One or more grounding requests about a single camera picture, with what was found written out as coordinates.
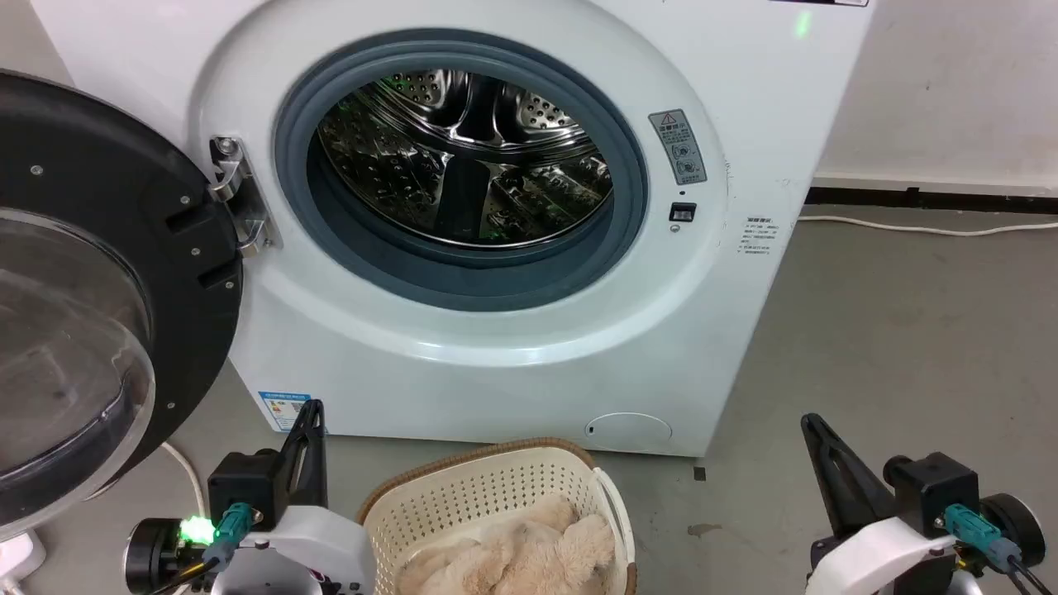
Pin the white power strip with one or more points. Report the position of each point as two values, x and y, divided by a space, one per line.
18 557

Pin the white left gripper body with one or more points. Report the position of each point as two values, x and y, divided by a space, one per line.
318 545

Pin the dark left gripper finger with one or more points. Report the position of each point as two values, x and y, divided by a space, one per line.
299 463
319 471

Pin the beige plush toy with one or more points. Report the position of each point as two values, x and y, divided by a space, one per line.
512 549

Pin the black right wrist motor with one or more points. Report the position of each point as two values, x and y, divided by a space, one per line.
1018 525

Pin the white front-load washing machine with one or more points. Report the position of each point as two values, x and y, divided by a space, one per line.
512 372

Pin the black door latch slot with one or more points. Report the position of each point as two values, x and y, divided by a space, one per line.
682 212

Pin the cream perforated laundry basket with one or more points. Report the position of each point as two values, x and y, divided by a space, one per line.
463 487

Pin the stainless steel washer drum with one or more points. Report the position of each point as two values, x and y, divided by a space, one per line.
463 157

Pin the grey warning sticker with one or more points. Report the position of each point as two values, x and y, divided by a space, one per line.
678 145

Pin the black wall baseboard strip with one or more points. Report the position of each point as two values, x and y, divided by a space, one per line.
934 199

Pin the black wrist motor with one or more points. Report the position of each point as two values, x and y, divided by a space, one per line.
1018 525
153 554

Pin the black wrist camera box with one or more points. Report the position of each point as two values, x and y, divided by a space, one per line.
244 487
934 487

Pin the blue energy label sticker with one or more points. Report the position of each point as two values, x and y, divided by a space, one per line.
283 408

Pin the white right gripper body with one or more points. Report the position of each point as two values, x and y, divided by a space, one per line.
884 554

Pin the metal door hinge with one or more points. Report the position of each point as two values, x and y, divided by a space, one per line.
240 198

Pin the small printed text label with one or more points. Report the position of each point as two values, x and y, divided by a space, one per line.
761 237

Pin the black round washer door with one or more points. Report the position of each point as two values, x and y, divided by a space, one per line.
83 273

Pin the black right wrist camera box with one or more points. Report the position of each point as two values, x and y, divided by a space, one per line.
934 487

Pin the round drain filter cover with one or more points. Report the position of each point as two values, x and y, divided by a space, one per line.
628 431

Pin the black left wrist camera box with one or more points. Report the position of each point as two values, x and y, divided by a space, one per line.
244 487

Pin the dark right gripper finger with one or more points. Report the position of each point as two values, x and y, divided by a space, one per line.
847 479

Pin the black left wrist motor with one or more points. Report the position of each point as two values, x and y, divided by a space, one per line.
153 554

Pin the grey rubber door gasket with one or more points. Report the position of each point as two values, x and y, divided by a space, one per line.
372 256

